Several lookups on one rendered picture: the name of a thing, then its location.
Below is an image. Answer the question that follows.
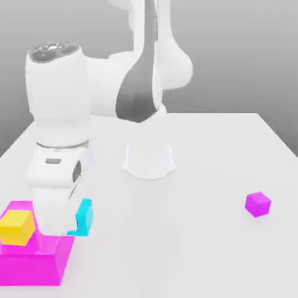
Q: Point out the small cyan cube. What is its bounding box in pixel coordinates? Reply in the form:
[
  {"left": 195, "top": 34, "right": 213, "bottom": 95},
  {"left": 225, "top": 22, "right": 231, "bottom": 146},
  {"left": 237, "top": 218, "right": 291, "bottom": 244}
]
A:
[{"left": 66, "top": 198, "right": 94, "bottom": 237}]

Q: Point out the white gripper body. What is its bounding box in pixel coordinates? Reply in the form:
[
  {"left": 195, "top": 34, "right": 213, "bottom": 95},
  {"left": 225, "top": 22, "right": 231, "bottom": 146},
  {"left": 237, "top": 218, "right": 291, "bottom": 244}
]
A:
[{"left": 31, "top": 177, "right": 81, "bottom": 236}]

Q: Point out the small yellow cube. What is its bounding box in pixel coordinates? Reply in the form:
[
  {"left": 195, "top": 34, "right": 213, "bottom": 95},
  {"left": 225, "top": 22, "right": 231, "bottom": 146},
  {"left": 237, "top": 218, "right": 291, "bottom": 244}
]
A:
[{"left": 0, "top": 210, "right": 36, "bottom": 247}]

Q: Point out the large magenta box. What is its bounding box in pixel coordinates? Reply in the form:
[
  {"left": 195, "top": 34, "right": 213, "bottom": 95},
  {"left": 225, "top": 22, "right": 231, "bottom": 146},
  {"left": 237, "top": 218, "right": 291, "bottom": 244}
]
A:
[{"left": 0, "top": 200, "right": 76, "bottom": 287}]

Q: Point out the small purple cube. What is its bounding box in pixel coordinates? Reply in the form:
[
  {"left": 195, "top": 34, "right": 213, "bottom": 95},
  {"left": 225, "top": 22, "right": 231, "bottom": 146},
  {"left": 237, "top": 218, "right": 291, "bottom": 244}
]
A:
[{"left": 244, "top": 191, "right": 272, "bottom": 218}]

